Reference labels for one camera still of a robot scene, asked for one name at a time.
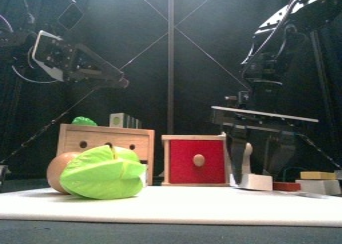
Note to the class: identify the plain white rice block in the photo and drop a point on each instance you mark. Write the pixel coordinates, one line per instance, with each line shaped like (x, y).
(258, 182)

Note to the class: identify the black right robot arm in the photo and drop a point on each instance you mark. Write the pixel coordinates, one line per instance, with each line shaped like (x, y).
(294, 38)

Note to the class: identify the white plastic cutting board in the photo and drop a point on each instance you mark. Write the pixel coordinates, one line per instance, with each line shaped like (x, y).
(178, 204)

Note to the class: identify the wooden box with red drawer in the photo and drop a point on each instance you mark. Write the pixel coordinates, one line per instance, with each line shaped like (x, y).
(196, 161)

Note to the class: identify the red striped salmon sushi toy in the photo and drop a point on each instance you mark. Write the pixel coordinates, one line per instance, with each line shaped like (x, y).
(286, 186)

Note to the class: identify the yellow egg sushi toy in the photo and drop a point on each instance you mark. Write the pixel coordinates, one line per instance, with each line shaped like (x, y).
(318, 181)

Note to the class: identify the small green toy vegetable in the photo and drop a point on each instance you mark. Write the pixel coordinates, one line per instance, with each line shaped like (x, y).
(83, 121)

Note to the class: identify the wooden box with round holes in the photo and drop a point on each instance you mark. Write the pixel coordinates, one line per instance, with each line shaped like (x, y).
(95, 139)

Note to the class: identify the green toy lettuce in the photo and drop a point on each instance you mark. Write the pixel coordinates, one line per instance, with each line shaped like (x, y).
(105, 174)

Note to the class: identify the orange rounded toy vegetable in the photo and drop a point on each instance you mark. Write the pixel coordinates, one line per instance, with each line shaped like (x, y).
(58, 171)

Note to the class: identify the vertical metal frame pole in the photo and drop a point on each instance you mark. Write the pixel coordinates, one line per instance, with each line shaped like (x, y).
(170, 54)

